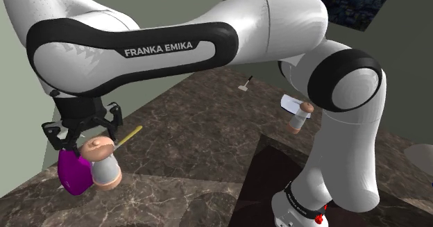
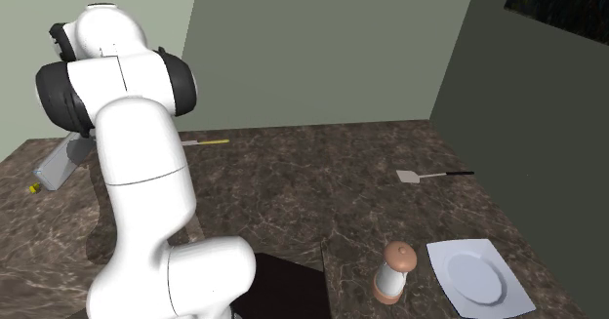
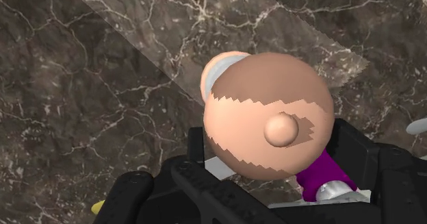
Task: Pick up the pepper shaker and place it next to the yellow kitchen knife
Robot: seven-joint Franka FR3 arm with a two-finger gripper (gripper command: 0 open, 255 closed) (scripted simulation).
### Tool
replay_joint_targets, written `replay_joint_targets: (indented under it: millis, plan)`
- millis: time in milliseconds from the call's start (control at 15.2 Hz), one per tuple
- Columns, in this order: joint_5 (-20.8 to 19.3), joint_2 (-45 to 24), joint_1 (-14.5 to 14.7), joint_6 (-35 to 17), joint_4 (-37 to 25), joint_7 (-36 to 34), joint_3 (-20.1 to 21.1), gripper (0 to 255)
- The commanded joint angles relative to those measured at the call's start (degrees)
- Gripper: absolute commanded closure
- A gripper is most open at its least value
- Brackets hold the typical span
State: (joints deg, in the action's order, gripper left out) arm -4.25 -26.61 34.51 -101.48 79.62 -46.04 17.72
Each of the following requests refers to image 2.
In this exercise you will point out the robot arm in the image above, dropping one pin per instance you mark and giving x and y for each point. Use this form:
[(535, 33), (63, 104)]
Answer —
[(142, 166)]

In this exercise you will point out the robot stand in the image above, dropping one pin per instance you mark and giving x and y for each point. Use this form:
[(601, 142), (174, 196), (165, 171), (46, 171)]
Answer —
[(285, 289)]

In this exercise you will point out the white square plate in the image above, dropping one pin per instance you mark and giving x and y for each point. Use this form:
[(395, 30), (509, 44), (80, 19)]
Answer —
[(475, 275)]

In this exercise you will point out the dark wall picture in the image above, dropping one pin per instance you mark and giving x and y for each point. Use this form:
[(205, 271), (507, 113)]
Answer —
[(566, 2)]

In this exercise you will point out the white pepper mill tan top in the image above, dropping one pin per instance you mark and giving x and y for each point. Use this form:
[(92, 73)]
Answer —
[(392, 280)]

